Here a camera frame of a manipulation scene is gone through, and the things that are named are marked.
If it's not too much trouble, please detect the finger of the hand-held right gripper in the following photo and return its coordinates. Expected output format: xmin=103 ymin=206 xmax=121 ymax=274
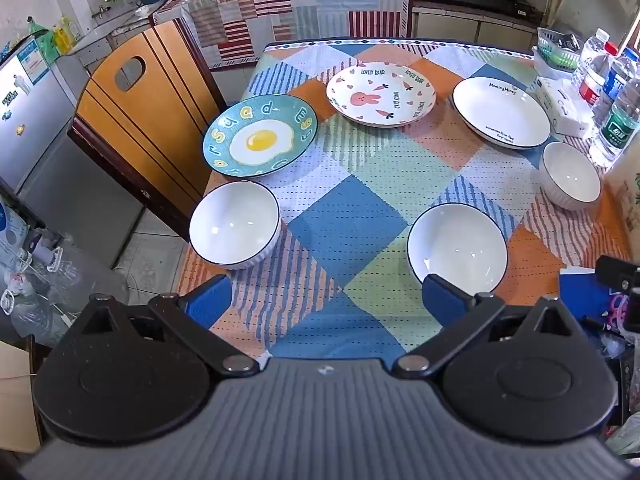
xmin=595 ymin=255 xmax=640 ymax=295

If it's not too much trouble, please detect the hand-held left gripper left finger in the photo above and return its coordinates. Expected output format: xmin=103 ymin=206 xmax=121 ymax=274
xmin=75 ymin=274 xmax=261 ymax=377

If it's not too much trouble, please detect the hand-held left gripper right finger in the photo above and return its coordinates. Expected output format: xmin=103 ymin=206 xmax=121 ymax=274
xmin=392 ymin=274 xmax=574 ymax=379

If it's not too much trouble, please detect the white ribbed bowl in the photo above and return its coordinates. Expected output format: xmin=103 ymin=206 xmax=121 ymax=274
xmin=538 ymin=141 xmax=602 ymax=211
xmin=406 ymin=202 xmax=509 ymax=295
xmin=188 ymin=180 xmax=282 ymax=270

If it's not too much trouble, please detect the blue fried egg plate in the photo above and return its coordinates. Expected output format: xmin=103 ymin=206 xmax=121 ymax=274
xmin=202 ymin=94 xmax=319 ymax=179

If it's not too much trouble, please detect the white plate with black rim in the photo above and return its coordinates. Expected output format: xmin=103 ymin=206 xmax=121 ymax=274
xmin=452 ymin=76 xmax=552 ymax=150

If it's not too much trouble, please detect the white pink bunny plate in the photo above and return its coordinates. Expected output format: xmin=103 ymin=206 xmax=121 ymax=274
xmin=326 ymin=65 xmax=437 ymax=128

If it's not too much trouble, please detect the blue box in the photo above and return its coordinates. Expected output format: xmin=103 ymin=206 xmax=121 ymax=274
xmin=558 ymin=267 xmax=614 ymax=322

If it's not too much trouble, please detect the clear rice bag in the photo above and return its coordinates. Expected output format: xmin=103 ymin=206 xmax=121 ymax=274
xmin=602 ymin=145 xmax=640 ymax=272

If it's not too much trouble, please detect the checked colourful tablecloth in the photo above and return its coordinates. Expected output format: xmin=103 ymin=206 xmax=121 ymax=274
xmin=175 ymin=37 xmax=633 ymax=361

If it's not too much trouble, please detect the green label water bottle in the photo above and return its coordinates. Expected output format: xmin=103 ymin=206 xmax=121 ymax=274
xmin=589 ymin=77 xmax=640 ymax=169

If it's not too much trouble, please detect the white tissue pack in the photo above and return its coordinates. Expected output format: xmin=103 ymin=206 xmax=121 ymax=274
xmin=530 ymin=77 xmax=594 ymax=139

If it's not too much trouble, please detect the wooden chair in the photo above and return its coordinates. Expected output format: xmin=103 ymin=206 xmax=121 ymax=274
xmin=67 ymin=17 xmax=228 ymax=250

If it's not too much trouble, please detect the red cap water bottle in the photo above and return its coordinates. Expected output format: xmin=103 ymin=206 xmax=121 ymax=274
xmin=579 ymin=42 xmax=619 ymax=107

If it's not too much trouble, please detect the blue cap water bottle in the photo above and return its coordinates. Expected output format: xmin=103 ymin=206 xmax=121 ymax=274
xmin=595 ymin=47 xmax=640 ymax=127

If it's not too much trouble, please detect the cardboard box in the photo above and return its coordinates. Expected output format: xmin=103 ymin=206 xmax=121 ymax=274
xmin=0 ymin=340 xmax=44 ymax=454

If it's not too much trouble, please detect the white cap water bottle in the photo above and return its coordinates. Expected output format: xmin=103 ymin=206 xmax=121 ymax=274
xmin=572 ymin=28 xmax=611 ymax=92

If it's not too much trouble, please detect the white green plastic basket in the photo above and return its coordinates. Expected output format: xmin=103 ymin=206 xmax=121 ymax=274
xmin=532 ymin=27 xmax=584 ymax=74

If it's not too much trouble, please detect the silver fridge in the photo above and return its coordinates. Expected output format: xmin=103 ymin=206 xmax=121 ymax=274
xmin=0 ymin=40 xmax=147 ymax=272

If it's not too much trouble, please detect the beige kitchen cabinet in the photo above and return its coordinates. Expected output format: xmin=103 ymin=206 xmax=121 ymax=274
xmin=412 ymin=6 xmax=539 ymax=54

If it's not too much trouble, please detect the striped patchwork counter cloth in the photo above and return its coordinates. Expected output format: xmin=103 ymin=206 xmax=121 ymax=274
xmin=152 ymin=0 xmax=416 ymax=69

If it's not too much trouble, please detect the yellow plastic bottle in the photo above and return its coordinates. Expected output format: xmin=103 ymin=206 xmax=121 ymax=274
xmin=54 ymin=16 xmax=81 ymax=54

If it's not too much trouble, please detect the green plastic bottle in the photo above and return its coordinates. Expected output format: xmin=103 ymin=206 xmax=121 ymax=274
xmin=27 ymin=16 xmax=56 ymax=57

